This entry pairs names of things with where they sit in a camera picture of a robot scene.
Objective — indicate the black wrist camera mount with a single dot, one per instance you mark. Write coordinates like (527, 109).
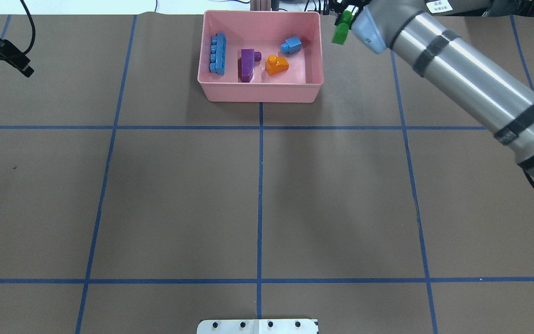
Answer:
(353, 6)

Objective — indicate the aluminium frame post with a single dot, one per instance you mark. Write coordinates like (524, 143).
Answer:
(260, 5)

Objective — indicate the green toy block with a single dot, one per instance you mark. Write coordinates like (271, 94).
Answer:
(342, 29)

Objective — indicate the pink plastic box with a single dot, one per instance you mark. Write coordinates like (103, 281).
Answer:
(263, 31)

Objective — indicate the small blue toy block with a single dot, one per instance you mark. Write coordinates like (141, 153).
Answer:
(291, 45)

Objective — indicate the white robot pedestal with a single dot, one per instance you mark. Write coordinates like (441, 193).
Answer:
(258, 326)

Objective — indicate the long blue toy block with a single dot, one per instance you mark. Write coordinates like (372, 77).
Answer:
(218, 44)

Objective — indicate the purple toy block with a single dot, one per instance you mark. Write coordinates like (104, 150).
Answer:
(249, 58)

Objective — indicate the black box with label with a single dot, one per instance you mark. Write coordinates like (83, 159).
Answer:
(456, 7)

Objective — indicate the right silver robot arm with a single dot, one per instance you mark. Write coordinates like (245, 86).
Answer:
(493, 97)

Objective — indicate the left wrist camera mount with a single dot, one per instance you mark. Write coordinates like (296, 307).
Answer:
(10, 54)

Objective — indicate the orange toy block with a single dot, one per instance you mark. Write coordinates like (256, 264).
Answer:
(276, 64)

